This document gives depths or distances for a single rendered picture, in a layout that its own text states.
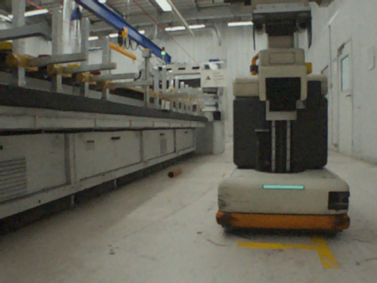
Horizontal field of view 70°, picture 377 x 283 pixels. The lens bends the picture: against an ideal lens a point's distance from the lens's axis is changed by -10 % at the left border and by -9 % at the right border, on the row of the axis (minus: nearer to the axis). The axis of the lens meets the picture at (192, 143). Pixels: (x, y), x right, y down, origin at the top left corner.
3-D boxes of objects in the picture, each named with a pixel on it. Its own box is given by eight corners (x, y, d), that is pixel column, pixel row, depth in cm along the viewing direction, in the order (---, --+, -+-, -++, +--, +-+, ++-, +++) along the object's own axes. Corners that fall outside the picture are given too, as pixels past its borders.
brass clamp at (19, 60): (39, 71, 121) (39, 59, 121) (15, 65, 108) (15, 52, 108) (28, 72, 123) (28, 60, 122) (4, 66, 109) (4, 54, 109)
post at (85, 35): (88, 100, 164) (89, 19, 161) (85, 99, 160) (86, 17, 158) (83, 100, 164) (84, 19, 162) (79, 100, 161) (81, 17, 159)
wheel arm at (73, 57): (88, 63, 112) (89, 52, 112) (83, 60, 109) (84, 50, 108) (7, 72, 121) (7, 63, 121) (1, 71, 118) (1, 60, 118)
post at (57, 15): (61, 105, 140) (62, 11, 137) (56, 104, 136) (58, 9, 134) (56, 105, 140) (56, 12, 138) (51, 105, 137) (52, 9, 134)
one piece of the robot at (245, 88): (235, 180, 192) (234, 53, 188) (320, 181, 179) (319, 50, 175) (229, 191, 160) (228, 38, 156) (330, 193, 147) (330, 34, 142)
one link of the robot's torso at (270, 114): (266, 120, 157) (265, 75, 156) (318, 120, 151) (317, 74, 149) (266, 118, 132) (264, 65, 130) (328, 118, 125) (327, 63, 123)
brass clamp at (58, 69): (72, 77, 146) (72, 67, 145) (55, 73, 132) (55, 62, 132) (62, 77, 147) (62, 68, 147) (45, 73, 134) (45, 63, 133)
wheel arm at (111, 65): (117, 71, 136) (117, 62, 136) (114, 69, 133) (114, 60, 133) (44, 78, 146) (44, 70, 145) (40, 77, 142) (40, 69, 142)
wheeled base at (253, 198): (230, 197, 202) (231, 161, 200) (323, 199, 186) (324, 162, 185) (213, 230, 136) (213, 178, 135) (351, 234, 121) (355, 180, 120)
